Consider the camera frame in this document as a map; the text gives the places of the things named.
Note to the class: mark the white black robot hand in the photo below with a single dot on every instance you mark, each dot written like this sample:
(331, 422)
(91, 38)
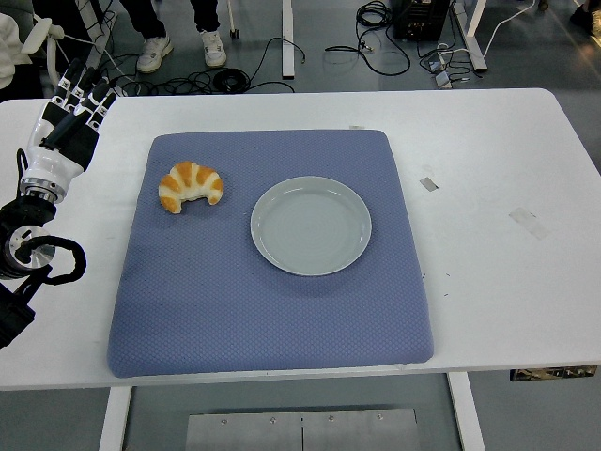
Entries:
(51, 162)

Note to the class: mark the metal bracket under table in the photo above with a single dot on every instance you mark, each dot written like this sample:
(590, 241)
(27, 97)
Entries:
(554, 373)

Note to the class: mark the black equipment box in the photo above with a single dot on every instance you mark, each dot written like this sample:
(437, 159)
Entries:
(420, 19)

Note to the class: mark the white background desk leg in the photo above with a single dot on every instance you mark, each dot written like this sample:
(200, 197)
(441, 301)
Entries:
(288, 42)
(474, 42)

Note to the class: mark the person in white top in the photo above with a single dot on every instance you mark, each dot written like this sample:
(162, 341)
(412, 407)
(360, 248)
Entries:
(7, 51)

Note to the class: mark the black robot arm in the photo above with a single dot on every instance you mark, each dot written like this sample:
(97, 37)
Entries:
(23, 213)

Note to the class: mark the small clear tape piece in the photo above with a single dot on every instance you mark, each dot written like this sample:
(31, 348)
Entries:
(428, 183)

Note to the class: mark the person with white shoes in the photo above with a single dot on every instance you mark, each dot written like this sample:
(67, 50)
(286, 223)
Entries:
(152, 51)

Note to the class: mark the orange white croissant bread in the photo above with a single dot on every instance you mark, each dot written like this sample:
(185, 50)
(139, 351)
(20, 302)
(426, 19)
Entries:
(188, 181)

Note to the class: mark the large clear tape piece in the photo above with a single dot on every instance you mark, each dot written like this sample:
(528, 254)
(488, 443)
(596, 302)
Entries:
(529, 223)

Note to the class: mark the round grey plate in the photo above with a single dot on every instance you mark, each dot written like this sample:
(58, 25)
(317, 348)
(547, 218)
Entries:
(310, 225)

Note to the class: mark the grey power adapter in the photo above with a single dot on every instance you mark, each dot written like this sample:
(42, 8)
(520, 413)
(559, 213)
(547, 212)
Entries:
(443, 81)

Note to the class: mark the white table leg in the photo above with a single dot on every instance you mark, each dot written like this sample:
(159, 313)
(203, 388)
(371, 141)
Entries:
(115, 418)
(467, 413)

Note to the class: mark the white chair armrest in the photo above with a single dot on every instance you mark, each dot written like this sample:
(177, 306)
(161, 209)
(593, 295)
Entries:
(40, 33)

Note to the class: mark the small caster wheel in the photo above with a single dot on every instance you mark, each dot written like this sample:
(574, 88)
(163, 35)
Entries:
(235, 33)

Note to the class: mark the blue quilted mat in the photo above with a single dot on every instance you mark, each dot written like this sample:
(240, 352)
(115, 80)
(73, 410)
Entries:
(211, 305)

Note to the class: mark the grey metal plate with screws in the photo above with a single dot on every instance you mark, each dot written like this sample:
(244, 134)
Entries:
(300, 432)

